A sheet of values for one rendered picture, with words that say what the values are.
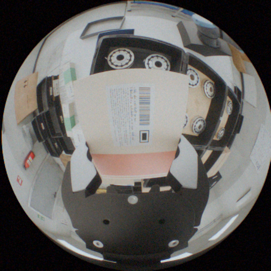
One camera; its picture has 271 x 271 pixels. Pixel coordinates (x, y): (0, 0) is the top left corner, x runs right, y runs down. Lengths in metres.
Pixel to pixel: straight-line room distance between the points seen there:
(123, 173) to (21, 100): 2.54
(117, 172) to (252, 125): 3.48
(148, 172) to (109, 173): 0.06
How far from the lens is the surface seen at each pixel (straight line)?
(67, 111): 0.62
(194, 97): 0.48
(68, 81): 0.59
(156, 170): 0.15
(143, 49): 0.42
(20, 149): 2.62
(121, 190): 1.81
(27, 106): 2.53
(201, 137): 0.59
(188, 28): 0.72
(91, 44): 0.67
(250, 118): 3.48
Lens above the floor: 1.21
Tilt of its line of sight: 58 degrees down
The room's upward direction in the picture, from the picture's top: 175 degrees clockwise
